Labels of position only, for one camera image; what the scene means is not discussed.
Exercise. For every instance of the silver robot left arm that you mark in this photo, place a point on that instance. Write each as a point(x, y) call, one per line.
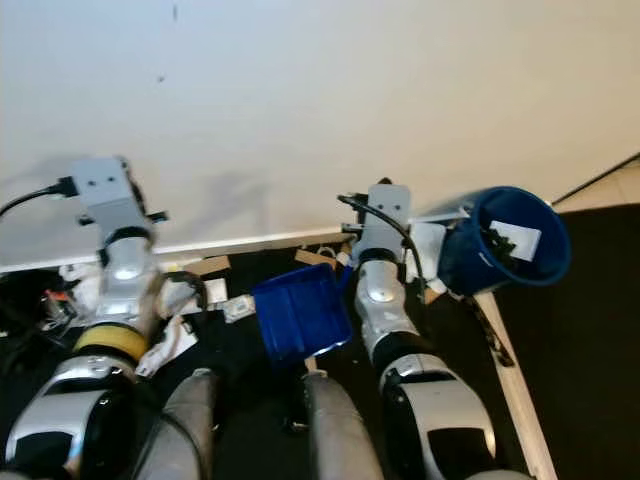
point(95, 410)

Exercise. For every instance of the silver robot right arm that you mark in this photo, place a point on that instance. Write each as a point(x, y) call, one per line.
point(445, 410)

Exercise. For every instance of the brown cardboard strip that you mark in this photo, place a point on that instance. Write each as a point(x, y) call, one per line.
point(210, 265)

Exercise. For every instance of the white crumpled tissue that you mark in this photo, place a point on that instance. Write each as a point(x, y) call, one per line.
point(95, 288)

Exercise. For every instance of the black tangled bundle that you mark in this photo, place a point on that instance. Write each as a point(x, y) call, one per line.
point(30, 300)

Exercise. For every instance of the small brown cardboard piece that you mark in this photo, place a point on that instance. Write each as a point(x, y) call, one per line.
point(315, 258)

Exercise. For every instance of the grey robot left leg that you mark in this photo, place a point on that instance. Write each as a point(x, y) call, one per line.
point(185, 430)

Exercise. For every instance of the grey robot leg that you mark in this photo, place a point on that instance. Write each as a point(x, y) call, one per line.
point(185, 430)
point(340, 435)

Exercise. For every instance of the white plastic pouch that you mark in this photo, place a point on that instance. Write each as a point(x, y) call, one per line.
point(428, 250)

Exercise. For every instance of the grey robot right leg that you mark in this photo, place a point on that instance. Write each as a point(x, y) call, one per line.
point(340, 435)

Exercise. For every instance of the blue plastic bucket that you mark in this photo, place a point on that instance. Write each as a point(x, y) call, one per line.
point(460, 270)

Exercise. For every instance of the white paper sheet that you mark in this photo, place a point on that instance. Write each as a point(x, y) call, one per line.
point(518, 240)

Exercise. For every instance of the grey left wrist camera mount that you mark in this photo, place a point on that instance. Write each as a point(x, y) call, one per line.
point(105, 190)

